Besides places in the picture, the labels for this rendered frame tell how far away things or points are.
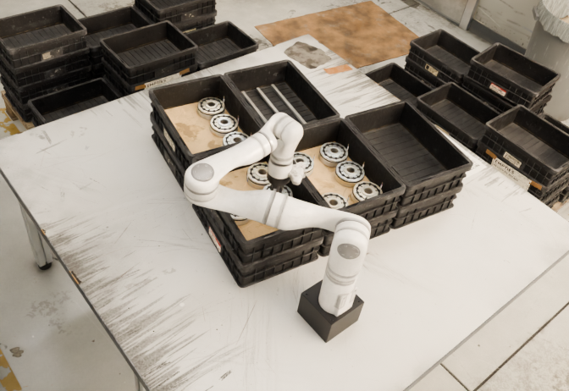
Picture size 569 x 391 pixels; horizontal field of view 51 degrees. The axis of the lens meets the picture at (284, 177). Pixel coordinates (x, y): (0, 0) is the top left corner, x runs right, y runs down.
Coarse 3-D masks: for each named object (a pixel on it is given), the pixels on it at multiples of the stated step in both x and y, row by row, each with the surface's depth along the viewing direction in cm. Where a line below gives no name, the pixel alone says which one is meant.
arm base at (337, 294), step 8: (328, 272) 165; (328, 280) 166; (336, 280) 163; (344, 280) 163; (352, 280) 164; (328, 288) 168; (336, 288) 166; (344, 288) 165; (352, 288) 167; (320, 296) 174; (328, 296) 170; (336, 296) 168; (344, 296) 167; (352, 296) 171; (320, 304) 175; (328, 304) 172; (336, 304) 170; (344, 304) 171; (336, 312) 172
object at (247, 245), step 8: (216, 152) 199; (192, 160) 194; (304, 184) 192; (312, 192) 190; (224, 216) 180; (232, 224) 177; (232, 232) 178; (240, 232) 175; (272, 232) 176; (280, 232) 177; (288, 232) 178; (296, 232) 181; (240, 240) 173; (248, 240) 173; (256, 240) 173; (264, 240) 175; (272, 240) 177; (248, 248) 174
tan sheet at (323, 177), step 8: (304, 152) 219; (312, 152) 219; (320, 168) 213; (328, 168) 214; (312, 176) 210; (320, 176) 210; (328, 176) 211; (320, 184) 207; (328, 184) 208; (336, 184) 208; (320, 192) 205; (328, 192) 205; (336, 192) 206; (344, 192) 206
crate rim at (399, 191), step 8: (328, 120) 217; (336, 120) 218; (344, 120) 218; (304, 128) 213; (312, 128) 214; (352, 128) 216; (360, 136) 213; (384, 168) 203; (392, 176) 200; (312, 184) 193; (400, 184) 198; (392, 192) 195; (400, 192) 196; (320, 200) 188; (368, 200) 191; (376, 200) 192; (384, 200) 194; (344, 208) 187; (352, 208) 188; (360, 208) 190
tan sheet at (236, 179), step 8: (240, 168) 209; (224, 176) 205; (232, 176) 206; (240, 176) 206; (224, 184) 202; (232, 184) 203; (240, 184) 203; (248, 184) 203; (248, 224) 191; (256, 224) 191; (264, 224) 192; (248, 232) 188; (256, 232) 189; (264, 232) 189
